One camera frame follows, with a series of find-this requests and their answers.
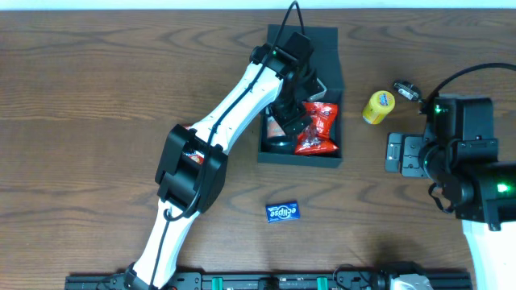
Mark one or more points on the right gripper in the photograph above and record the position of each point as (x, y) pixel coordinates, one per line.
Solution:
(405, 154)

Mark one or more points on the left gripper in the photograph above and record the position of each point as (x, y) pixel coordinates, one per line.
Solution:
(293, 122)

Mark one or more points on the Pringles small can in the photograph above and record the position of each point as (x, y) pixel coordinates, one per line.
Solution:
(276, 140)

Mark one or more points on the red Hacks candy bag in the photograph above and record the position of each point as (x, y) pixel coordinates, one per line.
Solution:
(316, 138)

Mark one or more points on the yellow Mentos bottle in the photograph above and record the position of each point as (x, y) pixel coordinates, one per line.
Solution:
(379, 105)

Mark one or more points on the Hello Panda red box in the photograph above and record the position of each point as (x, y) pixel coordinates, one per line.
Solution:
(192, 151)

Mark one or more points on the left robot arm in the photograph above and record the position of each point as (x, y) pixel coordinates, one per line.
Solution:
(193, 165)

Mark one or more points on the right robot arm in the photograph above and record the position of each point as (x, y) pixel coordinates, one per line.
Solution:
(458, 152)

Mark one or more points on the dark green open box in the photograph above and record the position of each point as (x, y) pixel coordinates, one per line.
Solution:
(325, 60)

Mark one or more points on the blue Eclipse mint tin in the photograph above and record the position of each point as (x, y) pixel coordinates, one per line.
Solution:
(282, 212)

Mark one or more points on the black mounting rail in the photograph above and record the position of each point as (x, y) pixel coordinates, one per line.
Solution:
(345, 276)

